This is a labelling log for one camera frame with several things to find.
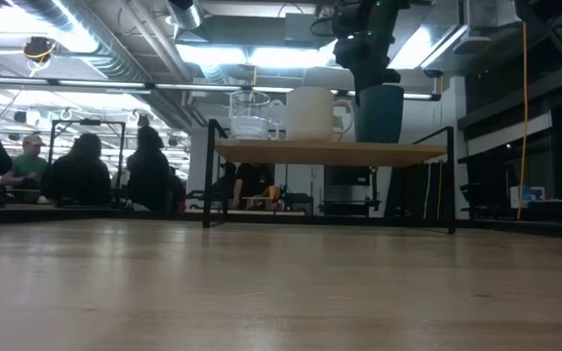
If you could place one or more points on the black table frame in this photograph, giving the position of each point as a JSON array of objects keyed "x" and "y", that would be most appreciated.
[{"x": 91, "y": 214}]

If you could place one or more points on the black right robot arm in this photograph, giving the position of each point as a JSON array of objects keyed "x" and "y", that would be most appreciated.
[{"x": 373, "y": 19}]

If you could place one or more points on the wooden shelf with black legs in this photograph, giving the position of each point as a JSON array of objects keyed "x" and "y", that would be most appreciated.
[{"x": 330, "y": 152}]

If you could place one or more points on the white mug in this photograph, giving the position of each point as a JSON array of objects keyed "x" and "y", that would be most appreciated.
[{"x": 310, "y": 114}]

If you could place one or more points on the dark blue cup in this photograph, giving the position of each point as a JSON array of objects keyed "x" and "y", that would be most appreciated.
[{"x": 382, "y": 117}]

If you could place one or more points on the silver round ventilation duct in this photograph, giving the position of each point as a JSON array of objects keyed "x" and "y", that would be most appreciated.
[{"x": 186, "y": 12}]

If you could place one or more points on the black background station frame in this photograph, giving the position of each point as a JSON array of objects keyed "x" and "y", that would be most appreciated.
[{"x": 86, "y": 122}]

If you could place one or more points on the white blue box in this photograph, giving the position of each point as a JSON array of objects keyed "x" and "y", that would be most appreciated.
[{"x": 527, "y": 196}]

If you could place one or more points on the overhead light bar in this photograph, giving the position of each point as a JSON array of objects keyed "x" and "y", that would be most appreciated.
[{"x": 115, "y": 84}]

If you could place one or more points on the clear glass mug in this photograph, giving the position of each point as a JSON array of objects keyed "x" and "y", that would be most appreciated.
[{"x": 252, "y": 117}]

